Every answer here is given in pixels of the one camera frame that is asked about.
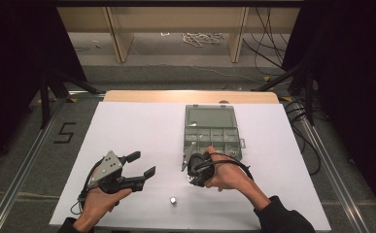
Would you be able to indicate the black curtain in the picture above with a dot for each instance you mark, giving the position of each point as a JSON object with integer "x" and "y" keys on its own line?
{"x": 14, "y": 64}
{"x": 354, "y": 81}

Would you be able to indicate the clear grey compartment box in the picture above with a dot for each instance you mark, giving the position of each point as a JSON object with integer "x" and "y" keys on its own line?
{"x": 210, "y": 118}

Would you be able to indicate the person's left hand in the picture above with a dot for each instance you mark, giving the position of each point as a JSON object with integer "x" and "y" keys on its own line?
{"x": 96, "y": 207}

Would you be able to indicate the black metal stand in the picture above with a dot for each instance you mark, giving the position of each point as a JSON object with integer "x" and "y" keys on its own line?
{"x": 308, "y": 93}
{"x": 44, "y": 97}

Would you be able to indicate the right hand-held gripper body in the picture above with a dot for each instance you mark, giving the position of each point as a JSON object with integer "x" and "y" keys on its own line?
{"x": 201, "y": 166}

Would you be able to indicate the person's right hand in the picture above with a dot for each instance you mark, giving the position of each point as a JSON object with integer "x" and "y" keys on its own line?
{"x": 229, "y": 176}

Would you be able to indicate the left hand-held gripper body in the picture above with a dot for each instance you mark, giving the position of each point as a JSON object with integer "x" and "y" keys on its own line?
{"x": 109, "y": 168}

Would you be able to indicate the beige wooden shelf unit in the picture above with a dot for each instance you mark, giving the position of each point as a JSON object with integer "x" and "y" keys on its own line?
{"x": 176, "y": 19}

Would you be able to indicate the aluminium floor rail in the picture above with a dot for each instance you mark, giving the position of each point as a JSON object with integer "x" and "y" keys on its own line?
{"x": 334, "y": 171}
{"x": 23, "y": 165}

